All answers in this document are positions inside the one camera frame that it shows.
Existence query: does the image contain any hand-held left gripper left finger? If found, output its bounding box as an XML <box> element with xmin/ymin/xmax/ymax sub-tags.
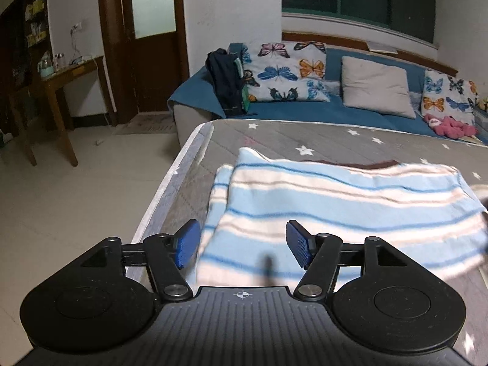
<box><xmin>60</xmin><ymin>219</ymin><xmax>201</xmax><ymax>303</ymax></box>

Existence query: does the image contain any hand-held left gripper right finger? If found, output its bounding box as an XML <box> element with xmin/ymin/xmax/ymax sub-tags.
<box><xmin>286</xmin><ymin>220</ymin><xmax>425</xmax><ymax>303</ymax></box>

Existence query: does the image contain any blue white striped garment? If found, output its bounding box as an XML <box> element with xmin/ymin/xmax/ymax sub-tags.
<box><xmin>196</xmin><ymin>147</ymin><xmax>488</xmax><ymax>287</ymax></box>

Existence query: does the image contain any grey star-print tablecloth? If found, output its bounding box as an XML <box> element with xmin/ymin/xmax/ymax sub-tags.
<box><xmin>127</xmin><ymin>118</ymin><xmax>488</xmax><ymax>366</ymax></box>

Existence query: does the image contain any grey doormat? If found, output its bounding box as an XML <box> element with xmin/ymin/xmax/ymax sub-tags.
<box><xmin>114</xmin><ymin>112</ymin><xmax>178</xmax><ymax>135</ymax></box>

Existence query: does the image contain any blue sofa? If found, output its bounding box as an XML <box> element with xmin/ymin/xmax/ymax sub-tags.
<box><xmin>168</xmin><ymin>42</ymin><xmax>488</xmax><ymax>146</ymax></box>

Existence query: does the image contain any dark backpack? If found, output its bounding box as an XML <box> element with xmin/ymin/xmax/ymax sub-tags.
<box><xmin>205</xmin><ymin>48</ymin><xmax>251</xmax><ymax>117</ymax></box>

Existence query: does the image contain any brown wooden door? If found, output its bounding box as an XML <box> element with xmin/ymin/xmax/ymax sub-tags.
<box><xmin>97</xmin><ymin>0</ymin><xmax>190</xmax><ymax>125</ymax></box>

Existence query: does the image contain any large butterfly-print pillow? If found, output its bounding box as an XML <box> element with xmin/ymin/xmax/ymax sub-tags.
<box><xmin>240</xmin><ymin>41</ymin><xmax>332</xmax><ymax>103</ymax></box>

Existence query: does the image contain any plain grey pillow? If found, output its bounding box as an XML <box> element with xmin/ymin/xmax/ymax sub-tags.
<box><xmin>340</xmin><ymin>56</ymin><xmax>417</xmax><ymax>119</ymax></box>

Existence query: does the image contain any pink plush toy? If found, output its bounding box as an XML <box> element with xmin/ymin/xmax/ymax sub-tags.
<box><xmin>423</xmin><ymin>113</ymin><xmax>477</xmax><ymax>140</ymax></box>

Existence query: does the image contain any wooden side table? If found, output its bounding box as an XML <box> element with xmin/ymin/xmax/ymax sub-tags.
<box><xmin>37</xmin><ymin>56</ymin><xmax>105</xmax><ymax>167</ymax></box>

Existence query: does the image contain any small butterfly-print pillow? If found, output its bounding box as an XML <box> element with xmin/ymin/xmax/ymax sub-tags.
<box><xmin>421</xmin><ymin>69</ymin><xmax>479</xmax><ymax>127</ymax></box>

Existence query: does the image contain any book on window sill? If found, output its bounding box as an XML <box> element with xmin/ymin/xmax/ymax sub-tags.
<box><xmin>366</xmin><ymin>40</ymin><xmax>398</xmax><ymax>54</ymax></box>

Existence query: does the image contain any dark wooden shelf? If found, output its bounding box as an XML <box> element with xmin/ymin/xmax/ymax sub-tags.
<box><xmin>0</xmin><ymin>0</ymin><xmax>52</xmax><ymax>142</ymax></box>

